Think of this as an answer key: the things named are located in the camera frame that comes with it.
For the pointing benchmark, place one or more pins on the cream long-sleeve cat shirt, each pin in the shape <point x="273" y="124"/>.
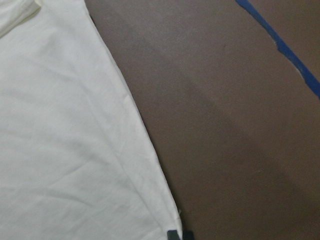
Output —
<point x="76" y="161"/>

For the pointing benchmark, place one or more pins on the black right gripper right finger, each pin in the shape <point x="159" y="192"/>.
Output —
<point x="187" y="235"/>

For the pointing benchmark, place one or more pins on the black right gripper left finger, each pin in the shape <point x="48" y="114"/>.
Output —
<point x="172" y="235"/>

